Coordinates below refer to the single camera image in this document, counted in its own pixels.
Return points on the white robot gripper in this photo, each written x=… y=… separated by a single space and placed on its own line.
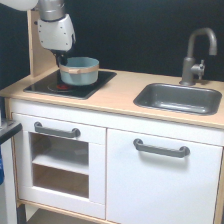
x=57 y=36

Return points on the teal pot with wooden rim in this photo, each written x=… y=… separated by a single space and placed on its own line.
x=79 y=71

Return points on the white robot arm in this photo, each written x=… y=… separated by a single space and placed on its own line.
x=49 y=10

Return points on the grey sink basin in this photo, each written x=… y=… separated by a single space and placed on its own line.
x=176 y=98

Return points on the black toy stovetop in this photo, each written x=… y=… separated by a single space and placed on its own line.
x=53 y=85

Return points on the white oven door with window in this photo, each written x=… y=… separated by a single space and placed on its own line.
x=64 y=173

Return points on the grey metal faucet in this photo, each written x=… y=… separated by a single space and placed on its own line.
x=190 y=67

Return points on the white cabinet door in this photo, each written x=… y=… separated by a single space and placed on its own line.
x=145 y=188

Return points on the grey oven door handle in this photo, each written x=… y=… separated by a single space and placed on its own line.
x=74 y=133

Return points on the wooden toy kitchen frame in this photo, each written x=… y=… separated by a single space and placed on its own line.
x=112 y=108

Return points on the grey cabinet door handle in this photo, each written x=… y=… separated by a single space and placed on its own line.
x=180 y=153

